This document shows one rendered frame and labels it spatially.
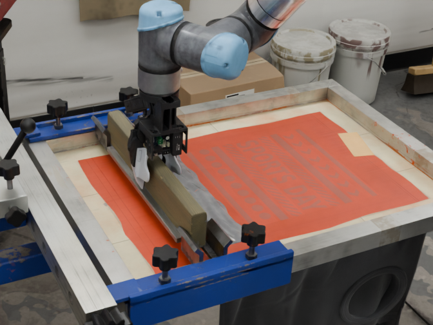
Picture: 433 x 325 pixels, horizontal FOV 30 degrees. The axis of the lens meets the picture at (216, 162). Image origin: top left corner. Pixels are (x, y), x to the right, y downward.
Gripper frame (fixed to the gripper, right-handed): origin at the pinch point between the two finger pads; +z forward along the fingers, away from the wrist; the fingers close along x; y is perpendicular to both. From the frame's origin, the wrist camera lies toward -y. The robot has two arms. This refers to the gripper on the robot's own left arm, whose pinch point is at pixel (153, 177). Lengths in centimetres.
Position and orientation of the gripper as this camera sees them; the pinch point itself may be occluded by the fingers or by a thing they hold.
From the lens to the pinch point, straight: 155.3
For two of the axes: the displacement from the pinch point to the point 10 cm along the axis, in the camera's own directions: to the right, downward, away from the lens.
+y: 4.6, 4.8, -7.5
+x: 8.9, -2.0, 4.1
